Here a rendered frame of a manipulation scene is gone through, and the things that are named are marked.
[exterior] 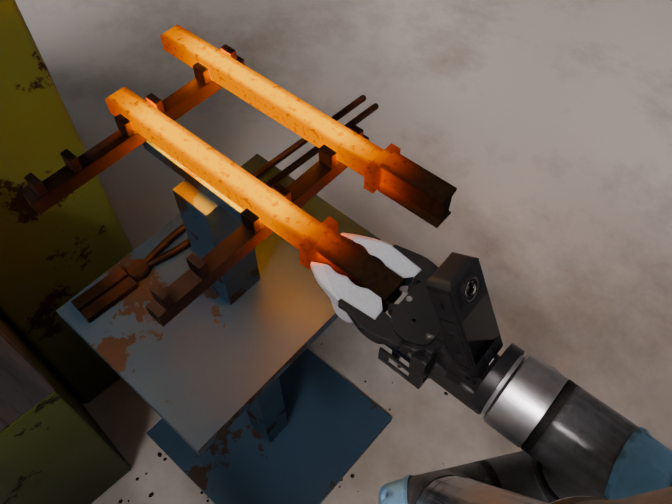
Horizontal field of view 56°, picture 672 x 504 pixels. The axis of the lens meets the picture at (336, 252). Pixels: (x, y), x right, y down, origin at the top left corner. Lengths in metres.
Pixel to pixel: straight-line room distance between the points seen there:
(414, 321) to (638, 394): 1.17
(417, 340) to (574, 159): 1.56
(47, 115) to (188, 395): 0.47
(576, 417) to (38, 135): 0.83
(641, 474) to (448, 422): 1.01
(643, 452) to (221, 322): 0.56
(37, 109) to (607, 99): 1.79
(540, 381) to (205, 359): 0.47
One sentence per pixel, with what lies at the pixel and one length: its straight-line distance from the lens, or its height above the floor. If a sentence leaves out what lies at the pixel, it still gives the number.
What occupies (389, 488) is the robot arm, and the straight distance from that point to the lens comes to 0.64.
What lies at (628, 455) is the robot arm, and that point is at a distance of 0.58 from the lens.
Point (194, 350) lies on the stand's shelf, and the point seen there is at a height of 0.66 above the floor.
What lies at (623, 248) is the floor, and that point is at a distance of 1.93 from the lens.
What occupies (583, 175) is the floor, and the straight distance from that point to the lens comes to 2.06.
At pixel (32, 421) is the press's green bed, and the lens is 1.18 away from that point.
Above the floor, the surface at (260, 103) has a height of 0.93.
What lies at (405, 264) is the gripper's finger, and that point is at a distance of 0.62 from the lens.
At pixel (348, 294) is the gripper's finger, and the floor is 0.93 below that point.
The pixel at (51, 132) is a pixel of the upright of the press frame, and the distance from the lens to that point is 1.07.
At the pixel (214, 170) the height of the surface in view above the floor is 0.93.
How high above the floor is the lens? 1.45
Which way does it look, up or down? 56 degrees down
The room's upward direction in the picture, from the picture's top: straight up
